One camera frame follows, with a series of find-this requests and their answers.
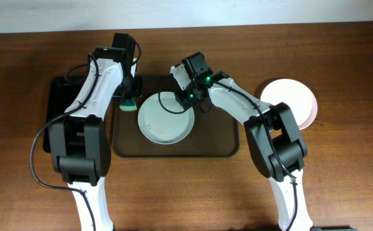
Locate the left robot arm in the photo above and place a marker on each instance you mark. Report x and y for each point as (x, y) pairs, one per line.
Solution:
(85, 171)

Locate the pale blue plate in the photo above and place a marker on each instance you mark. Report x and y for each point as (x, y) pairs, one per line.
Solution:
(160, 126)

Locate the green yellow sponge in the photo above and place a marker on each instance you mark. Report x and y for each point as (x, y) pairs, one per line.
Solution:
(128, 105)

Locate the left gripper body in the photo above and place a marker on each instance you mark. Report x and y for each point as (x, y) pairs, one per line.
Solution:
(131, 85)

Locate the white plate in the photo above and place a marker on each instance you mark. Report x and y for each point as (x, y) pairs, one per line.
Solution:
(295, 94)
(310, 119)

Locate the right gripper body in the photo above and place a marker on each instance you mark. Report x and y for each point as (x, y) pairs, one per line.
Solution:
(188, 97)

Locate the black plastic tray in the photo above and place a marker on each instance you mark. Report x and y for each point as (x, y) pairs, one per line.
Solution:
(62, 98)

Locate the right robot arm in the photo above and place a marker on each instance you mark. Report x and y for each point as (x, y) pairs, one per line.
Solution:
(274, 139)

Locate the brown serving tray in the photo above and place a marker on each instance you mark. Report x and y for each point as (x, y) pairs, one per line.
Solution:
(214, 134)

